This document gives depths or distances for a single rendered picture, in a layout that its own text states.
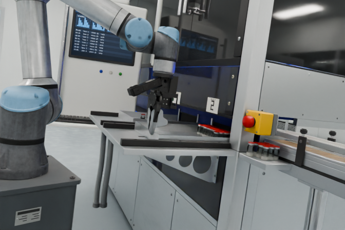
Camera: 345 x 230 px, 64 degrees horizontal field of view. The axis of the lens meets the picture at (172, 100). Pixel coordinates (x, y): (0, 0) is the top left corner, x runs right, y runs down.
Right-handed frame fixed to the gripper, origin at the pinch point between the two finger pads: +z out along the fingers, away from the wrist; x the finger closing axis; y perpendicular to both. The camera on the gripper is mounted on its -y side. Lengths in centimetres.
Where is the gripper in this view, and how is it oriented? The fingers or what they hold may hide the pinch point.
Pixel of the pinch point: (149, 131)
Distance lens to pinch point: 95.2
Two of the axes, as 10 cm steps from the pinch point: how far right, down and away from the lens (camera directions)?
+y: 9.0, 1.0, 4.2
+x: -4.1, -1.0, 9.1
